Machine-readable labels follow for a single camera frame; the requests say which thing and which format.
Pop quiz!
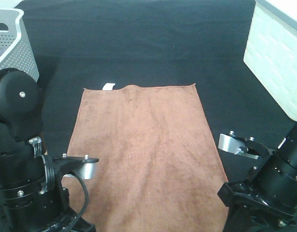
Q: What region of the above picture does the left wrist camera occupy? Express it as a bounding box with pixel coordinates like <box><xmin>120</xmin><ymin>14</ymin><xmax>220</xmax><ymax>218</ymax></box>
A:
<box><xmin>53</xmin><ymin>155</ymin><xmax>99</xmax><ymax>181</ymax></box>

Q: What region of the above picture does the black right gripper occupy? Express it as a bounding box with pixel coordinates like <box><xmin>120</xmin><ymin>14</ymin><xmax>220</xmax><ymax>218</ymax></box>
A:
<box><xmin>218</xmin><ymin>181</ymin><xmax>297</xmax><ymax>232</ymax></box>

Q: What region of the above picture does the grey perforated laundry basket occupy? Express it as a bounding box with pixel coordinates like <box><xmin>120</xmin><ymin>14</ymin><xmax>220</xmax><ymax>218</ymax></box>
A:
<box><xmin>0</xmin><ymin>8</ymin><xmax>39</xmax><ymax>82</ymax></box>

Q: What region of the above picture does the white plastic storage bin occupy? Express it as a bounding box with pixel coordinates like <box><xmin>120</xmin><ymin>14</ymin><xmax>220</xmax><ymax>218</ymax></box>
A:
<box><xmin>243</xmin><ymin>0</ymin><xmax>297</xmax><ymax>121</ymax></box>

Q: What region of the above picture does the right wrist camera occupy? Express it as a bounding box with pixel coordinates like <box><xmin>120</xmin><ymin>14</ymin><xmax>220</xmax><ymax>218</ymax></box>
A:
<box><xmin>218</xmin><ymin>131</ymin><xmax>270</xmax><ymax>160</ymax></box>

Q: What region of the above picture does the brown microfibre towel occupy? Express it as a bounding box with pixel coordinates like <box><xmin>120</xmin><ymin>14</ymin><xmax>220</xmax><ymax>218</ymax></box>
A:
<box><xmin>67</xmin><ymin>84</ymin><xmax>228</xmax><ymax>232</ymax></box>

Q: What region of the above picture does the black table mat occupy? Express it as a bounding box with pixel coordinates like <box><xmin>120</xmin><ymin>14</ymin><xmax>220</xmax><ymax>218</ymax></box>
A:
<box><xmin>13</xmin><ymin>0</ymin><xmax>297</xmax><ymax>170</ymax></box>

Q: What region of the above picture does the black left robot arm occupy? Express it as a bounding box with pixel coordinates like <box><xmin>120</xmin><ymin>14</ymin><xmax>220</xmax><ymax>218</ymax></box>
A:
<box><xmin>0</xmin><ymin>68</ymin><xmax>98</xmax><ymax>232</ymax></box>

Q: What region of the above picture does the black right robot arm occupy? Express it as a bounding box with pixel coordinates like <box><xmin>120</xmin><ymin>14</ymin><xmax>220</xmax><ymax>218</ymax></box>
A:
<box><xmin>218</xmin><ymin>122</ymin><xmax>297</xmax><ymax>232</ymax></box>

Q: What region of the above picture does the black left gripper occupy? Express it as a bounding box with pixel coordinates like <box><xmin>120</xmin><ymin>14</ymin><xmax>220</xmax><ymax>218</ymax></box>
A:
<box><xmin>0</xmin><ymin>204</ymin><xmax>96</xmax><ymax>232</ymax></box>

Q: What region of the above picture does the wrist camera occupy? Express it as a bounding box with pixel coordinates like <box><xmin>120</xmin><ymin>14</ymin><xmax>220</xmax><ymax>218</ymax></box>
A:
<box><xmin>53</xmin><ymin>155</ymin><xmax>99</xmax><ymax>181</ymax></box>
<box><xmin>218</xmin><ymin>131</ymin><xmax>270</xmax><ymax>160</ymax></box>

